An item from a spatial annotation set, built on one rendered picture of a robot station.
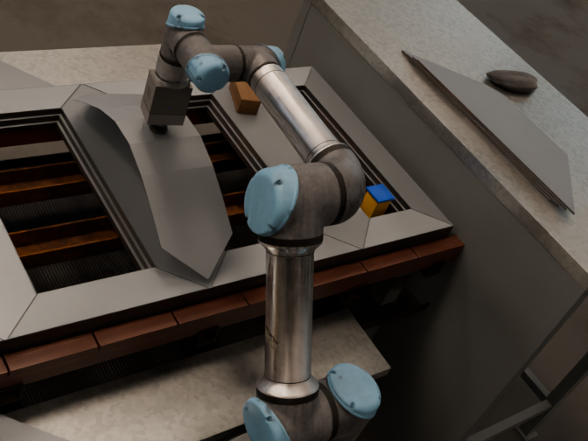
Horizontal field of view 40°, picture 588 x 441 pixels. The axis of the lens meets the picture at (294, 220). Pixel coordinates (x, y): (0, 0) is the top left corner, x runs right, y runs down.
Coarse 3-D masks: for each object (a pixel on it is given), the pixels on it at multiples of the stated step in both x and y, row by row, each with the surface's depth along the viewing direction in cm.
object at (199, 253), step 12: (204, 240) 177; (216, 240) 179; (228, 240) 180; (168, 252) 172; (180, 252) 173; (192, 252) 175; (204, 252) 176; (216, 252) 178; (192, 264) 174; (204, 264) 176
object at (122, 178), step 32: (192, 96) 226; (0, 128) 197; (32, 128) 202; (64, 128) 203; (96, 128) 203; (224, 128) 226; (96, 160) 194; (128, 160) 198; (256, 160) 217; (96, 192) 191; (128, 192) 190; (128, 224) 183; (160, 256) 178; (352, 256) 202; (224, 288) 179; (96, 320) 162; (128, 320) 168; (0, 352) 152
